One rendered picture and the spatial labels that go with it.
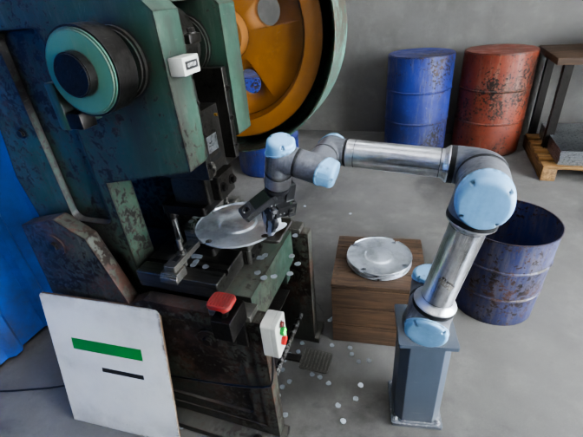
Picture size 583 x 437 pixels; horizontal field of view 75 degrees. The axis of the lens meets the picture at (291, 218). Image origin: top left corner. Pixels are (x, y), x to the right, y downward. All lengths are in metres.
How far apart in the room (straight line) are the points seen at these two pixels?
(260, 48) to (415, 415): 1.44
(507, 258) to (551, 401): 0.56
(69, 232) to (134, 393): 0.66
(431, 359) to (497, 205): 0.67
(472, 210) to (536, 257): 1.02
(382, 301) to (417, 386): 0.38
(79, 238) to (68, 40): 0.62
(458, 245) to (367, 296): 0.79
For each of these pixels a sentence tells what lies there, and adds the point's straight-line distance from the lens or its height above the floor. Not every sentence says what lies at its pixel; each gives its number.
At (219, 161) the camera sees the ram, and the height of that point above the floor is 1.00.
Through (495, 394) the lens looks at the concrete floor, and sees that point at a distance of 1.85.
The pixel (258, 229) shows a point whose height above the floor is 0.78.
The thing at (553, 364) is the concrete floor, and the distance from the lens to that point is 2.05.
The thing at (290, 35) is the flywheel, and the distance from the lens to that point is 1.41.
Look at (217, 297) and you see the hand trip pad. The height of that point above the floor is 0.76.
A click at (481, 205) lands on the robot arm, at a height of 1.03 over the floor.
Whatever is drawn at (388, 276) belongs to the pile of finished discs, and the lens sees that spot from 1.67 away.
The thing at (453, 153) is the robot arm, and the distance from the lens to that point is 1.01.
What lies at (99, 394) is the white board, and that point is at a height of 0.17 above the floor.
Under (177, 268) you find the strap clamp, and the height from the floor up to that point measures 0.74.
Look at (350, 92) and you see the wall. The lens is 4.45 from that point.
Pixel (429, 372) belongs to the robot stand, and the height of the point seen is 0.31.
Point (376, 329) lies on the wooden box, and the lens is 1.82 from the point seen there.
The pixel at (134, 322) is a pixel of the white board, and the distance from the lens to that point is 1.43.
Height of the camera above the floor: 1.44
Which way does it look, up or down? 31 degrees down
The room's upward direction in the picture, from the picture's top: 5 degrees counter-clockwise
